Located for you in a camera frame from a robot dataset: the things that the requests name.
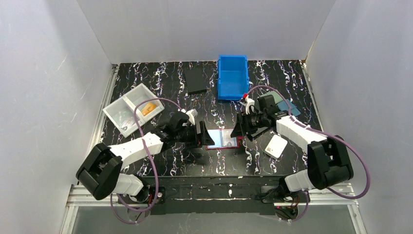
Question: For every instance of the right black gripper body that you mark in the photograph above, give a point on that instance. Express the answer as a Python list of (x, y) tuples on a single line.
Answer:
[(244, 124)]

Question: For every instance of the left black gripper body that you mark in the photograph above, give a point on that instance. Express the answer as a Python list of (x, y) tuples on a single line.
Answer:
[(197, 135)]

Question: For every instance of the red card holder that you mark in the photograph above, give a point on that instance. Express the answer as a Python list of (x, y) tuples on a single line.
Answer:
[(222, 139)]

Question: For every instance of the orange credit card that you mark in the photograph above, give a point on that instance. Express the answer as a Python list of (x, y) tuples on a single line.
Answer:
[(148, 108)]

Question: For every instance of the white divided tray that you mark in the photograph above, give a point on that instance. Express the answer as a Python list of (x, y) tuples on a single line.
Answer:
[(129, 106)]

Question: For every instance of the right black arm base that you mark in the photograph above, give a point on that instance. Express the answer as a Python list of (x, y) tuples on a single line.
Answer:
[(277, 197)]

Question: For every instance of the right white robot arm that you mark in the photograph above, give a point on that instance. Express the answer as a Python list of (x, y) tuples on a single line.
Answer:
[(328, 161)]

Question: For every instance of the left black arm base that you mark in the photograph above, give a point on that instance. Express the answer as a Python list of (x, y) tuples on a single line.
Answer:
[(146, 196)]

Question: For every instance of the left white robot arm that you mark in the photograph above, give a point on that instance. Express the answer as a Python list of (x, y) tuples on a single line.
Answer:
[(101, 172)]

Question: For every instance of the blue card holder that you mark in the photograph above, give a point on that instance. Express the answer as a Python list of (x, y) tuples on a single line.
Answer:
[(288, 105)]

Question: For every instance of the green card holder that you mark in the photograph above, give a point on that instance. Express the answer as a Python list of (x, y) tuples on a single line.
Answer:
[(277, 98)]

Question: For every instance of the white card holder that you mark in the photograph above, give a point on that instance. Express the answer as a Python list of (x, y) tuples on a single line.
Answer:
[(276, 146)]

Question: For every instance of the black notebook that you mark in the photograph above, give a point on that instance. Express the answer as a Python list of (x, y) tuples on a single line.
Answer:
[(258, 132)]

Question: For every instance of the blue plastic bin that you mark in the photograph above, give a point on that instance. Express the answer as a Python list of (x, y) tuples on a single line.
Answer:
[(233, 79)]

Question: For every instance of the black foam pad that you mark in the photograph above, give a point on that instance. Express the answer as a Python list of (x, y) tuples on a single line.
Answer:
[(195, 81)]

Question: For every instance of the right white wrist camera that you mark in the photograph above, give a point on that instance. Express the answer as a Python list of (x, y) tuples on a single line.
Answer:
[(248, 103)]

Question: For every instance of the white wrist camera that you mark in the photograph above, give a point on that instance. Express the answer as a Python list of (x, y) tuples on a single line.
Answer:
[(248, 103), (192, 115)]

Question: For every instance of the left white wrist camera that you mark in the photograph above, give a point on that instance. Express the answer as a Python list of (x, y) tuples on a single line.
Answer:
[(192, 115)]

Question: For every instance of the aluminium frame rail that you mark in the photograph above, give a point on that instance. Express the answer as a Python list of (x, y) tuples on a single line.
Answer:
[(80, 197)]

